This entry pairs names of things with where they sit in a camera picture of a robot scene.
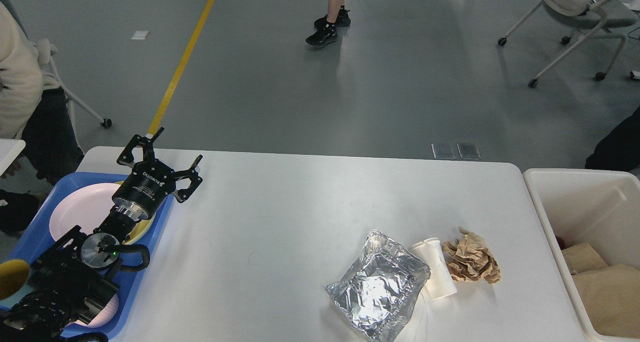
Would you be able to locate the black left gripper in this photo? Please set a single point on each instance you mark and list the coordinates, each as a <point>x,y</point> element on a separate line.
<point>145,189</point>

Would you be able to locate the pink plate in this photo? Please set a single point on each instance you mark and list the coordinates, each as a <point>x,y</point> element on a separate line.
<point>86,207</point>

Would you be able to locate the pink ribbed mug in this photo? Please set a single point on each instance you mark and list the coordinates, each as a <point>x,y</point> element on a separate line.
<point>104,316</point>

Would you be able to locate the brown paper ball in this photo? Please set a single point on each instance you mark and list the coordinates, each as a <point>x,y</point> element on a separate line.
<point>469,259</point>

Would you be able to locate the brown paper bag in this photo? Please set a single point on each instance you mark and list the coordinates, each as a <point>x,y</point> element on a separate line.
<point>611,298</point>

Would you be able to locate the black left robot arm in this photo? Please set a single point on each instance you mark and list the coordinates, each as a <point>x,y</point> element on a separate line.
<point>73,280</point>

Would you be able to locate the yellow plate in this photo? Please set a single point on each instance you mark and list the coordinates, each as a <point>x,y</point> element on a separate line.
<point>139,231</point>

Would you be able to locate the blue plastic tray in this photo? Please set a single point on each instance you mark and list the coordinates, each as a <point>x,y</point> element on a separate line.
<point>37,239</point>

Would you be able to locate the person in cream sweater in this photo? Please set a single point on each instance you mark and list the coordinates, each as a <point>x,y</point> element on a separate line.
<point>33,105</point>

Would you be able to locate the teal mug yellow inside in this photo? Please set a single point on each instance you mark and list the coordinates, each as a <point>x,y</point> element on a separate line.
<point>14,282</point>

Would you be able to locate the person in black sneakers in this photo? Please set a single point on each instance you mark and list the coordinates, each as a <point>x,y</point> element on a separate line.
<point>327,26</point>

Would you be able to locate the large crumpled foil sheet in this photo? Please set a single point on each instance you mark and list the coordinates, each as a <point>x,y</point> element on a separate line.
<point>378,293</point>

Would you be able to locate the white paper cup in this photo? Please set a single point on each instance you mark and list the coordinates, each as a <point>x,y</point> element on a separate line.
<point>440,284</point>

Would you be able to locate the brown bag inside bin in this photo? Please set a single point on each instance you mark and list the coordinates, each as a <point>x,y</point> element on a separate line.
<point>582,258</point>

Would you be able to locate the white plastic bin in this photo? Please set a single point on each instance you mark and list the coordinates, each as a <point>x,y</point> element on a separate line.
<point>593,206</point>

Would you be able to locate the white rolling office chair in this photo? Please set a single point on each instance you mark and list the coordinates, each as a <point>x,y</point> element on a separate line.
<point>588,19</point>

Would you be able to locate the person in black trousers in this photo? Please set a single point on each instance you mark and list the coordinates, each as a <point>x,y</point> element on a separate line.
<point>620,149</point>

